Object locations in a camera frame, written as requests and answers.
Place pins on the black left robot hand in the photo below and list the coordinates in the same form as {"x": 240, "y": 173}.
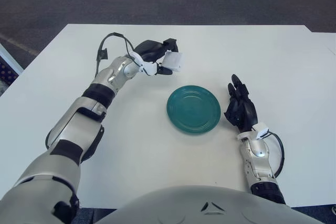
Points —
{"x": 151, "y": 49}

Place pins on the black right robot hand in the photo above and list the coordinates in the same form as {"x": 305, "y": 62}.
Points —
{"x": 242, "y": 111}

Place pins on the white square charger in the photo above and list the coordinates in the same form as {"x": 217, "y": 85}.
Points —
{"x": 173, "y": 61}

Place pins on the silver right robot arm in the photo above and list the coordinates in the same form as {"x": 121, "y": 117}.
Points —
{"x": 258, "y": 158}

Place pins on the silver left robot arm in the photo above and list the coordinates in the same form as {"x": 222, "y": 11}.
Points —
{"x": 78, "y": 119}

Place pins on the teal round plate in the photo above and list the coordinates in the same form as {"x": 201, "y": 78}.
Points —
{"x": 193, "y": 110}

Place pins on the grey robot torso shell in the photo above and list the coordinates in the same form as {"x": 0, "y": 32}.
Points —
{"x": 210, "y": 208}

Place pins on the white side table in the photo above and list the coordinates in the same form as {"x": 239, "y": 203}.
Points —
{"x": 325, "y": 37}

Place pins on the blue patterned mat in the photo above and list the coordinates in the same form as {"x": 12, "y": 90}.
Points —
{"x": 5, "y": 79}

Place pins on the white frame rail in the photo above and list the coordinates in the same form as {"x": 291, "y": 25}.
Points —
{"x": 10, "y": 60}

